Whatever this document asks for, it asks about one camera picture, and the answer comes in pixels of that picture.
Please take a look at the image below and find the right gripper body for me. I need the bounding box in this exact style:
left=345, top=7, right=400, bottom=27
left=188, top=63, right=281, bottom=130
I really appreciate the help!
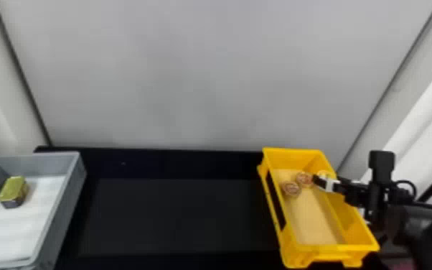
left=341, top=177, right=376, bottom=209

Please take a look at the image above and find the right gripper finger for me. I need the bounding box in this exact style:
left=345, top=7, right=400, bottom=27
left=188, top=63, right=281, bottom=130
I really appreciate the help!
left=311, top=174, right=344, bottom=195

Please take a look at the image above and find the yellow rectangular box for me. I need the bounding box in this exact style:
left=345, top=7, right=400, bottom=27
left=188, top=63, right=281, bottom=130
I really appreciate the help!
left=257, top=146, right=381, bottom=270

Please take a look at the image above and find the grey crate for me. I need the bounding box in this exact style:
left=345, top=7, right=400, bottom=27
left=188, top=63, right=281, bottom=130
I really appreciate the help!
left=0, top=151, right=88, bottom=270

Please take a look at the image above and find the olive yellow tin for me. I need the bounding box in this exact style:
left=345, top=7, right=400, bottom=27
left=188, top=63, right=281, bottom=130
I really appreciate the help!
left=0, top=175, right=29, bottom=210

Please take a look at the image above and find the white foam liner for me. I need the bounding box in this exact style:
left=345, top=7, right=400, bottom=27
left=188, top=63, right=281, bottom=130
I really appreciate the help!
left=0, top=174, right=68, bottom=266

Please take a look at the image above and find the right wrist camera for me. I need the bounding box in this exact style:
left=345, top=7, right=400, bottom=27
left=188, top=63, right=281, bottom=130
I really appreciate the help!
left=368, top=149, right=396, bottom=187

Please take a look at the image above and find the black cable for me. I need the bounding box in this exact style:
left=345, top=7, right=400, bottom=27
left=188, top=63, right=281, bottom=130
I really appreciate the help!
left=395, top=180, right=418, bottom=199

